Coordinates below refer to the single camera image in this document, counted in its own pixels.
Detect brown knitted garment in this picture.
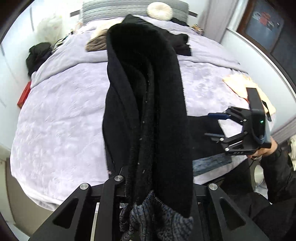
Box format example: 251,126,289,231
85,29,108,52

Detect lavender plush bed blanket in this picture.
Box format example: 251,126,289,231
10,17,249,211

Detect dark framed window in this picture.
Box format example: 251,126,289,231
237,1,295,88

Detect white floral bag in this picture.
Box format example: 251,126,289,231
37,16,63,45

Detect white wardrobe doors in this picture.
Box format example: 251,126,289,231
1,4,39,149

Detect black jacket pile on bed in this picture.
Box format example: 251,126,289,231
122,15,192,56

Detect black clothes beside bed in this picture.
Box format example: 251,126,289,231
26,42,53,77

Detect grey quilted headboard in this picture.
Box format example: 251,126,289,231
80,0,189,24

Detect peach folded garment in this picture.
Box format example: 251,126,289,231
223,74,276,115

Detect round cream cushion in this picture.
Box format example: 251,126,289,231
147,2,173,21

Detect grey window curtain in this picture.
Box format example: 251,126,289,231
198,0,238,43

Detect black pants with patterned lining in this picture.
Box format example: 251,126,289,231
95,16,225,240

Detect red box beside bed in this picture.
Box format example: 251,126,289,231
17,81,31,109

